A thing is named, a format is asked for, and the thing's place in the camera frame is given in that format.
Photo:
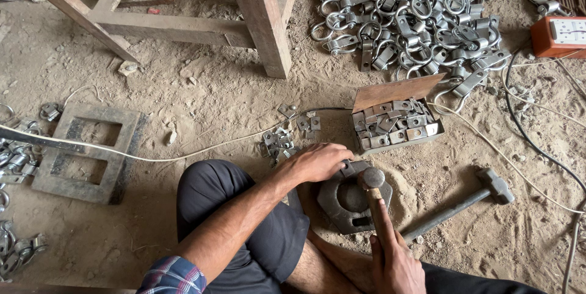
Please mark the wooden table frame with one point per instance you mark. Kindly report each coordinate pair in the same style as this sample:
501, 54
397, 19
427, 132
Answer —
192, 19

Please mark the hexagonal iron anvil block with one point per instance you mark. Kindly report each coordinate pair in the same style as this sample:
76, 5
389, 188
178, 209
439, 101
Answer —
349, 202

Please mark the large iron sledge hammer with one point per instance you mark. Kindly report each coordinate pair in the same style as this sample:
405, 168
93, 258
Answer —
462, 206

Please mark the orange electrical extension box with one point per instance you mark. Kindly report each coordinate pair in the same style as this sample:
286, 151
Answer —
558, 37

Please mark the person's right hand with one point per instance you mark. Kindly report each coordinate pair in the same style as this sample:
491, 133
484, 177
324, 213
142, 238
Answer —
397, 270

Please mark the heap of finished metal clamps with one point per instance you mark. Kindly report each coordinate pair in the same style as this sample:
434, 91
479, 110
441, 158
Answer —
16, 179

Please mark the cardboard box of metal plates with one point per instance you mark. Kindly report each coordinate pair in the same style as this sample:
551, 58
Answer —
396, 120

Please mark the small metal bracket plate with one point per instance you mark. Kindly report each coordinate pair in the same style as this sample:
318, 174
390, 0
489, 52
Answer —
347, 168

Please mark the rectangular iron frame mould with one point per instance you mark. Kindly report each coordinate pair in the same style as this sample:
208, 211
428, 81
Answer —
89, 152

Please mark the plaid shirt sleeve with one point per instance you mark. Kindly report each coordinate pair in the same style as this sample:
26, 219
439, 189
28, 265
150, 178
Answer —
173, 276

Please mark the person's dark trousers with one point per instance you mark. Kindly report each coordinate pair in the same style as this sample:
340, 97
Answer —
242, 221

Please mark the person's left fingers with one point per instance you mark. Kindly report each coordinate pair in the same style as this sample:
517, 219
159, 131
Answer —
342, 156

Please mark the person's left hand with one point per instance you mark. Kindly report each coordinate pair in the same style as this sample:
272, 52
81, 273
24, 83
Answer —
316, 162

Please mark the small pile of metal plates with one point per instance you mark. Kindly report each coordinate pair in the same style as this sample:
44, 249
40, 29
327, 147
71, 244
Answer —
284, 137

